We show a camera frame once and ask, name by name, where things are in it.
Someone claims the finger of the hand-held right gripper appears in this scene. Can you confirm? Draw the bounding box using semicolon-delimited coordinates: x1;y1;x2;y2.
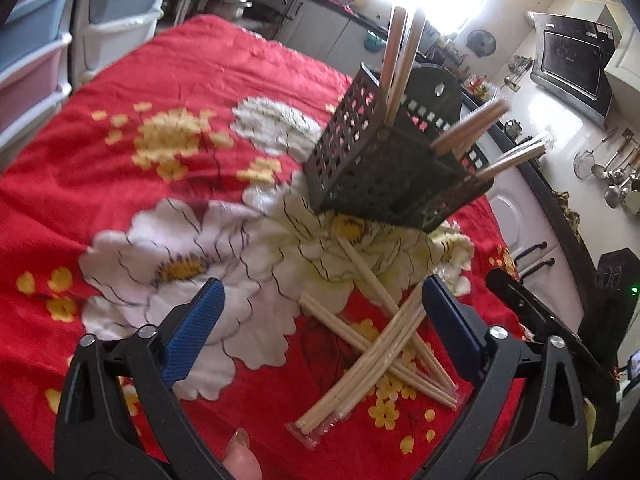
486;267;583;353

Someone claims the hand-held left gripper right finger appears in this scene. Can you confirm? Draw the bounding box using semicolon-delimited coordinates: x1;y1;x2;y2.
417;274;593;480

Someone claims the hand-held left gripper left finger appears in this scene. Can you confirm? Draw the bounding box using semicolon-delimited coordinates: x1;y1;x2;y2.
52;277;236;480

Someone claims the pile of bamboo chopsticks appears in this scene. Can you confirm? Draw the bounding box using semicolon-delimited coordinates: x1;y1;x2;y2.
285;237;458;448

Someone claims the black perforated utensil holder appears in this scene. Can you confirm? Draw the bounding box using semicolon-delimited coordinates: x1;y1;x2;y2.
302;62;496;233

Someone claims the row of hanging metal utensils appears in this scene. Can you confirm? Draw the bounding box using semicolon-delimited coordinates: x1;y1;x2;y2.
592;127;640;217

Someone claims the person's left hand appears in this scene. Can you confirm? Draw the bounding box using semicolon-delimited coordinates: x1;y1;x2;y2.
220;427;266;480

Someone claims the ginger root pile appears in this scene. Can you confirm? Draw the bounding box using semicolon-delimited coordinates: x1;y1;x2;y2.
550;189;582;242

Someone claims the hanging mesh strainer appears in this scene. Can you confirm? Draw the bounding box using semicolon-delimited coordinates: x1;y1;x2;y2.
572;130;619;180

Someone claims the red floral blanket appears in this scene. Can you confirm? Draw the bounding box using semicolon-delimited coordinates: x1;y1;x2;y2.
0;14;531;480

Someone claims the cluster of condiment bottles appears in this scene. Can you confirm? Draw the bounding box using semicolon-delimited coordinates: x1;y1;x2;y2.
425;25;493;103

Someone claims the black range hood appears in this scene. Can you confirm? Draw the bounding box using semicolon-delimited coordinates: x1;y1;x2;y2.
525;5;623;128

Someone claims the small grey fan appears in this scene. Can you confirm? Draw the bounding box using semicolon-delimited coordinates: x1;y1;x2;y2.
467;28;497;57

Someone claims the pastel plastic drawer tower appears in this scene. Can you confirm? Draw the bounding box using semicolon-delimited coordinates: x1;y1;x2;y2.
70;0;176;88
0;0;83;153

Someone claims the stainless steel pot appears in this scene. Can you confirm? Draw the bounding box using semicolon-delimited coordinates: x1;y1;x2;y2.
207;0;254;19

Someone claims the white wall cabinet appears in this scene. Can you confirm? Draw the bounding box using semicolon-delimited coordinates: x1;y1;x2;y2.
604;27;640;107

